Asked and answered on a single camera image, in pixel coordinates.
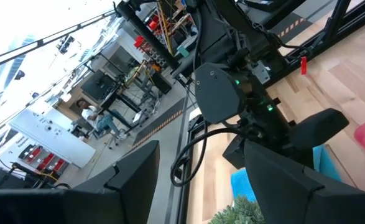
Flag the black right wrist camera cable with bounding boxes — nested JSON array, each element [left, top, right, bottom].
[[170, 123, 244, 187]]

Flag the shelf with red bins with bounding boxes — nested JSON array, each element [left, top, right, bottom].
[[17, 143, 68, 175]]

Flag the white table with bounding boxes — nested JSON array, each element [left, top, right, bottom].
[[9, 108, 96, 169]]

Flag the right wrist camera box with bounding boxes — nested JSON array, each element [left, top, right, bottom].
[[194, 62, 246, 124]]

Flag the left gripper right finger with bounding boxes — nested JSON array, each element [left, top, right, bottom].
[[244, 141, 365, 224]]

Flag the black slanted post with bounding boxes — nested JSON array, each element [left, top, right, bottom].
[[116, 0, 180, 70]]

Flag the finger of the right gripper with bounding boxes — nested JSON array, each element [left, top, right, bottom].
[[222, 135, 247, 170], [289, 108, 349, 153]]

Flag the small green artificial plant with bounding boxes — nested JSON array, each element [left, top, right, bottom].
[[208, 195, 266, 224]]

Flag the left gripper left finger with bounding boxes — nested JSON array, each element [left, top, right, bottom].
[[0, 139, 160, 224]]

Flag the small teal box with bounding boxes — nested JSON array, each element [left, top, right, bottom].
[[177, 45, 191, 59]]

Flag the black desk with monitor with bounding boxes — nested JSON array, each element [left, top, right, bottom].
[[81, 58, 172, 125]]

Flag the person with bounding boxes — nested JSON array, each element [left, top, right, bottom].
[[76, 98, 127, 141]]

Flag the blue microfiber towel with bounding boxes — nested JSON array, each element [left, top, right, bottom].
[[231, 144, 341, 203]]

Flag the silver metal bracket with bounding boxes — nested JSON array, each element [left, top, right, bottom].
[[252, 60, 272, 85]]

